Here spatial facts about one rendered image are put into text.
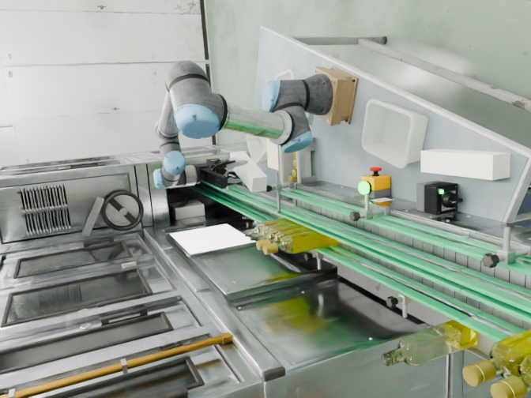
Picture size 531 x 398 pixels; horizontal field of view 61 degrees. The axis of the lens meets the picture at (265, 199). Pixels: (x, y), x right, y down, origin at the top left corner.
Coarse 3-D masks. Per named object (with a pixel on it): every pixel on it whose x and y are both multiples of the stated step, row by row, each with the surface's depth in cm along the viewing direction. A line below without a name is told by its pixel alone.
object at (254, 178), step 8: (232, 152) 188; (240, 152) 189; (248, 160) 183; (240, 168) 180; (248, 168) 177; (256, 168) 177; (240, 176) 182; (248, 176) 174; (256, 176) 172; (264, 176) 172; (248, 184) 175; (256, 184) 172; (264, 184) 174
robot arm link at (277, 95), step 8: (280, 80) 160; (288, 80) 161; (296, 80) 162; (264, 88) 162; (272, 88) 156; (280, 88) 156; (288, 88) 157; (296, 88) 158; (304, 88) 160; (264, 96) 162; (272, 96) 155; (280, 96) 156; (288, 96) 156; (296, 96) 158; (304, 96) 160; (264, 104) 162; (272, 104) 156; (280, 104) 156; (288, 104) 155; (296, 104) 156; (304, 104) 161; (272, 112) 159
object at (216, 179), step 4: (204, 172) 173; (208, 172) 172; (212, 172) 172; (216, 172) 172; (204, 176) 174; (208, 176) 172; (212, 176) 171; (216, 176) 170; (220, 176) 169; (224, 176) 170; (204, 180) 174; (208, 180) 173; (212, 180) 172; (216, 180) 170; (220, 180) 169; (224, 180) 168; (212, 184) 172; (216, 184) 171; (220, 184) 169; (224, 184) 169; (220, 188) 170
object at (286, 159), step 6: (282, 156) 207; (288, 156) 208; (282, 162) 208; (288, 162) 209; (282, 168) 208; (288, 168) 210; (294, 168) 210; (282, 174) 209; (288, 174) 210; (282, 180) 209
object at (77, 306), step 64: (0, 256) 221; (64, 256) 221; (128, 256) 212; (0, 320) 153; (64, 320) 146; (128, 320) 146; (192, 320) 144; (256, 320) 139; (320, 320) 137; (384, 320) 134; (0, 384) 112; (128, 384) 112; (192, 384) 110; (256, 384) 106; (320, 384) 115; (384, 384) 124; (448, 384) 136
